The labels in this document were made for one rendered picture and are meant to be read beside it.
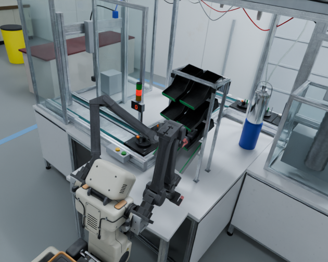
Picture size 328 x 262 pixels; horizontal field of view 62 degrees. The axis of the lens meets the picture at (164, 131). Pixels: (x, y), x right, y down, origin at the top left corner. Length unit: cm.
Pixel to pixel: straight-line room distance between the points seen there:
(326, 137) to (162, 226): 127
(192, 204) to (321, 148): 99
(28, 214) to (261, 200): 224
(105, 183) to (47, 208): 183
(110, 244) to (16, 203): 181
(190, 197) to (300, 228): 97
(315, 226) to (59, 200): 244
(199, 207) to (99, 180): 82
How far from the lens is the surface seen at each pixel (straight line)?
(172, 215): 189
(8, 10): 858
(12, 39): 694
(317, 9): 198
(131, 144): 227
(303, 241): 263
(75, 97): 309
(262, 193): 248
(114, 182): 137
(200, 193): 206
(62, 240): 288
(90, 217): 153
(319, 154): 225
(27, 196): 336
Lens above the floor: 229
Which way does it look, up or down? 32 degrees down
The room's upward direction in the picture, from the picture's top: 6 degrees clockwise
